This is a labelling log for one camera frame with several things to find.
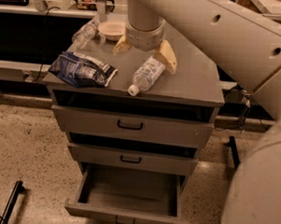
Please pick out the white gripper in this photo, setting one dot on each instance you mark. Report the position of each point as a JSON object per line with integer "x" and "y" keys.
{"x": 145, "y": 38}

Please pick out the clear plastic water bottle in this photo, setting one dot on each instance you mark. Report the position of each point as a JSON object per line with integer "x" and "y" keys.
{"x": 145, "y": 76}

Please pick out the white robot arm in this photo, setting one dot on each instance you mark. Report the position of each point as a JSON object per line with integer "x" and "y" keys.
{"x": 247, "y": 46}

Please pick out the crumpled clear plastic bottle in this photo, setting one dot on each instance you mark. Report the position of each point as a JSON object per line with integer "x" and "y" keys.
{"x": 85, "y": 34}

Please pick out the grey drawer cabinet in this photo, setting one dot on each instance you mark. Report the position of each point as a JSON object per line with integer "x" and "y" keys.
{"x": 192, "y": 93}

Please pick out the grey top drawer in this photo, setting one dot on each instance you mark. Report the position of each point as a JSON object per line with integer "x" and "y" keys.
{"x": 178, "y": 133}

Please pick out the grey middle drawer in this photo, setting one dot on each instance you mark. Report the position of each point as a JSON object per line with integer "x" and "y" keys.
{"x": 137, "y": 160}

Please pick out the grey open bottom drawer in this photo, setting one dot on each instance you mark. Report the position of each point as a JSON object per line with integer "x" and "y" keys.
{"x": 126, "y": 196}

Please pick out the white paper bowl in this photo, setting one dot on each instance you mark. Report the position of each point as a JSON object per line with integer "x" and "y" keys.
{"x": 112, "y": 30}

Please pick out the blue white snack bag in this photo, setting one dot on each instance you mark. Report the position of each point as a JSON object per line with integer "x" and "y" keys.
{"x": 80, "y": 70}

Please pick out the black bar right floor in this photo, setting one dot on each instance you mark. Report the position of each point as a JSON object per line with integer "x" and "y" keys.
{"x": 235, "y": 154}

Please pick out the black bar floor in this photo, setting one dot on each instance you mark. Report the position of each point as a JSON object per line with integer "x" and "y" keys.
{"x": 235, "y": 154}
{"x": 17, "y": 190}

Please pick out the black bar left floor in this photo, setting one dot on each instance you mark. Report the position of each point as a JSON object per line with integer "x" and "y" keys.
{"x": 17, "y": 190}

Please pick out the black power adapter with cables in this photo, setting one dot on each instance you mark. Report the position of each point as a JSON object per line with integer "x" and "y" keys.
{"x": 239, "y": 105}

